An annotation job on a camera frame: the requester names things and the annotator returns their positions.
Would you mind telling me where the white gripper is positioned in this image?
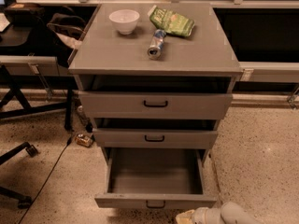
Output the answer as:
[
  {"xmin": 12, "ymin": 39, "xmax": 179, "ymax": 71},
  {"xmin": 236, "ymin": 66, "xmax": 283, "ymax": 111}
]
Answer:
[{"xmin": 176, "ymin": 207, "xmax": 222, "ymax": 224}]

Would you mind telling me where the grey bottom drawer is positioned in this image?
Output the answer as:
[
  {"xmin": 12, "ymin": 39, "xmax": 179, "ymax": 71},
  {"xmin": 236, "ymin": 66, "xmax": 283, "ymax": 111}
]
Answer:
[{"xmin": 95, "ymin": 147, "xmax": 216, "ymax": 209}]

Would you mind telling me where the grey drawer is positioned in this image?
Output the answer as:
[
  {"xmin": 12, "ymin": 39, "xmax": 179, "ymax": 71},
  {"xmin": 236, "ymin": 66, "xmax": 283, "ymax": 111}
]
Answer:
[
  {"xmin": 79, "ymin": 91, "xmax": 233, "ymax": 119},
  {"xmin": 95, "ymin": 147, "xmax": 216, "ymax": 209},
  {"xmin": 93, "ymin": 129, "xmax": 218, "ymax": 149}
]

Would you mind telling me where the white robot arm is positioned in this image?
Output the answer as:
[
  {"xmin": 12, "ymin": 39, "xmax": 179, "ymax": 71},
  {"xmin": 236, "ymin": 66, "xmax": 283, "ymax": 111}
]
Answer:
[{"xmin": 176, "ymin": 202, "xmax": 262, "ymax": 224}]

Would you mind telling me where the grey middle drawer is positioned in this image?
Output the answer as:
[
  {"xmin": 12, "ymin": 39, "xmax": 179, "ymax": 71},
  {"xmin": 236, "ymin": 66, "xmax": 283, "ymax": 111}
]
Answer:
[{"xmin": 93, "ymin": 129, "xmax": 218, "ymax": 149}]

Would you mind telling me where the grey top drawer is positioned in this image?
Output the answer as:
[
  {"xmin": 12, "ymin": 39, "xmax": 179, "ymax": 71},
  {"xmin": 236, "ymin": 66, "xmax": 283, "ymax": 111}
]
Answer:
[{"xmin": 79, "ymin": 91, "xmax": 233, "ymax": 119}]

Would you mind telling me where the grey drawer cabinet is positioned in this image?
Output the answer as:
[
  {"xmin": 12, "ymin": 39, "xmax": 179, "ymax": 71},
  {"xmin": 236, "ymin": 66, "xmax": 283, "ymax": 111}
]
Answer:
[{"xmin": 67, "ymin": 2, "xmax": 244, "ymax": 166}]

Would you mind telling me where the black office chair base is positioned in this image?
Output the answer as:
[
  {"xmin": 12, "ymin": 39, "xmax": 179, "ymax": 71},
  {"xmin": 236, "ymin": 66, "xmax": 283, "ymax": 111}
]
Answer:
[{"xmin": 0, "ymin": 141, "xmax": 39, "ymax": 210}]

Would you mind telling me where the silver blue drink can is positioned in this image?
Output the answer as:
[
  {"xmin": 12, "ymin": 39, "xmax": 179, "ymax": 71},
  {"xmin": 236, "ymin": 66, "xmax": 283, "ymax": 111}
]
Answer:
[{"xmin": 148, "ymin": 29, "xmax": 166, "ymax": 60}]

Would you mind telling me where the green chip bag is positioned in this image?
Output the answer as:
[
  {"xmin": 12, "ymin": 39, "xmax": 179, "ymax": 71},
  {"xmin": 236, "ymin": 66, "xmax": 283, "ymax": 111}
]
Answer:
[{"xmin": 148, "ymin": 5, "xmax": 195, "ymax": 37}]

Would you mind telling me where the white bowl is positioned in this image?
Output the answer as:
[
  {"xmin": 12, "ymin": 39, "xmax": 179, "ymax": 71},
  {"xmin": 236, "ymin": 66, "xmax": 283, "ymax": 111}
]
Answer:
[{"xmin": 109, "ymin": 9, "xmax": 140, "ymax": 35}]

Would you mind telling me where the black floor cable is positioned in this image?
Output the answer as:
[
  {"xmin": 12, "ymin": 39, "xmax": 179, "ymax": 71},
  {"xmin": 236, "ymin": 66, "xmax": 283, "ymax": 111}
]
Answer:
[{"xmin": 17, "ymin": 135, "xmax": 73, "ymax": 224}]

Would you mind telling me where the black desk frame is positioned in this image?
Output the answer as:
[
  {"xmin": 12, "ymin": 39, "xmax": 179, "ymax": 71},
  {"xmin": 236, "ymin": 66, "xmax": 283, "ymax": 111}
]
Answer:
[{"xmin": 0, "ymin": 23, "xmax": 75, "ymax": 132}]

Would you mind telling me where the dark bag with straps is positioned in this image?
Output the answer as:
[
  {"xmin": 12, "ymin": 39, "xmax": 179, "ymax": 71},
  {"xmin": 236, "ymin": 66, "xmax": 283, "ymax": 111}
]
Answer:
[{"xmin": 47, "ymin": 13, "xmax": 86, "ymax": 67}]

